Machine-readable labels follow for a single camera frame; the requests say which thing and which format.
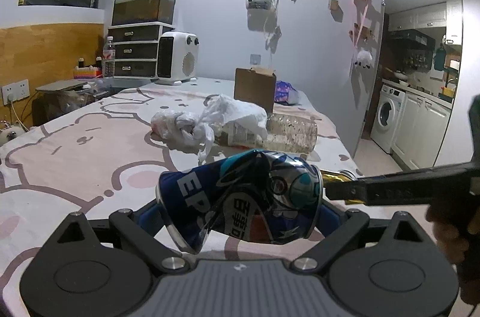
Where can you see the white wall power socket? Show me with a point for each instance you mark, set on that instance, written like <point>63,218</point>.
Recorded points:
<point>15,91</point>

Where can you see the white space heater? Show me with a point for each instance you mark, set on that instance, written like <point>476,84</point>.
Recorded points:
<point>177,57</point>

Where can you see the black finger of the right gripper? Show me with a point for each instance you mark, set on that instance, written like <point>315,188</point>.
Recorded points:
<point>417,187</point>

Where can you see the gold foil wrapper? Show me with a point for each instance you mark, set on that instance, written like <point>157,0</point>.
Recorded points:
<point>336,185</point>

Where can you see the small upright water bottle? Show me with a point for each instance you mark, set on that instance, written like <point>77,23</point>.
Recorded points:
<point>109,53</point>

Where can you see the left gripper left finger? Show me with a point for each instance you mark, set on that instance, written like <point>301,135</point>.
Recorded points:
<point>135,231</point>

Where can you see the person's right hand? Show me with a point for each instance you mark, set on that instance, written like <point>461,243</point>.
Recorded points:
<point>456,231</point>

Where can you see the white black drawer unit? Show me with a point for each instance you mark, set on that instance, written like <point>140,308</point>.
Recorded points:
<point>137,48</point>

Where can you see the purple snack packet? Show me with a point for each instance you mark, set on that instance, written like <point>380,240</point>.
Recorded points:
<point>285,94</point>

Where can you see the clear plastic water bottle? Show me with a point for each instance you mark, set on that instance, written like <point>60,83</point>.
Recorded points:
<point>285,133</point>

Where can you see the glass fish tank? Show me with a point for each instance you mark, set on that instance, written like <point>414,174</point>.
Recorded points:
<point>142,11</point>

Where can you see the brown cardboard box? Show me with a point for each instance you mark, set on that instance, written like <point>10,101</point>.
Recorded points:
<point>255,85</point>

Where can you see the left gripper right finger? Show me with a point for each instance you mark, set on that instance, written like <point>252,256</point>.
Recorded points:
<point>343,232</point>

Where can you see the crushed blue Pepsi can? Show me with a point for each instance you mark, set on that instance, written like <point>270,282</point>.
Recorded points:
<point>258,196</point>

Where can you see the white plastic bag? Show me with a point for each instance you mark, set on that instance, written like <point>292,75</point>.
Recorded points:
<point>221,111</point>

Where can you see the white washing machine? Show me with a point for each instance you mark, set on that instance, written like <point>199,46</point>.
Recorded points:
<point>388,116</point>

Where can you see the black kitchen wall shelf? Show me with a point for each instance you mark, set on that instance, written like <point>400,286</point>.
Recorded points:
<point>413,49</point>

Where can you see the pink bear tablecloth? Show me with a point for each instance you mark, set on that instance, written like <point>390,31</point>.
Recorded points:
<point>97,159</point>

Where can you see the white kitchen cabinets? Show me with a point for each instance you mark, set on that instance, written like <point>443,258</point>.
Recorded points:
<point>420,132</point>

